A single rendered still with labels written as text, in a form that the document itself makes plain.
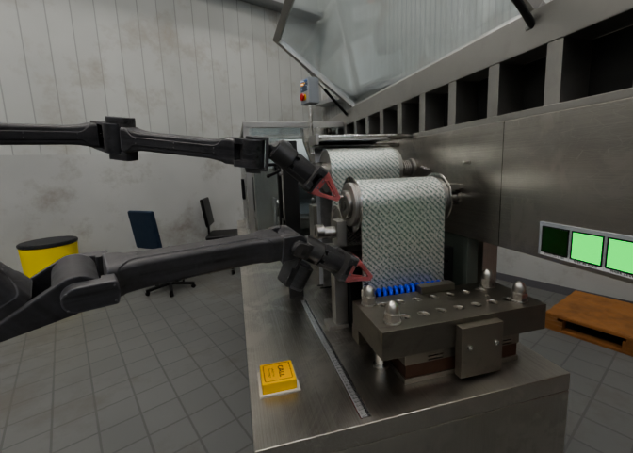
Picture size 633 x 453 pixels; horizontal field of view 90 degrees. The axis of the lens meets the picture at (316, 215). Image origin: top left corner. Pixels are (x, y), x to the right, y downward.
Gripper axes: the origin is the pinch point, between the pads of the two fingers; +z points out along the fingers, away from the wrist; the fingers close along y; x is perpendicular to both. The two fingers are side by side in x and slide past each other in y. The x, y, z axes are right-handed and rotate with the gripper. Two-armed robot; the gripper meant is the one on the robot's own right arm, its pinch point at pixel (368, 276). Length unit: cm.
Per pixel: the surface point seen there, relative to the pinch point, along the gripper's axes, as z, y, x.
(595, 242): 19.4, 31.4, 26.2
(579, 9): 0, 25, 62
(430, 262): 14.3, 0.2, 10.4
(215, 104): -105, -418, 81
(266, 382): -17.1, 13.0, -26.7
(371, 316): -2.5, 13.2, -6.0
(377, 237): -2.9, 0.2, 9.8
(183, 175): -98, -395, -28
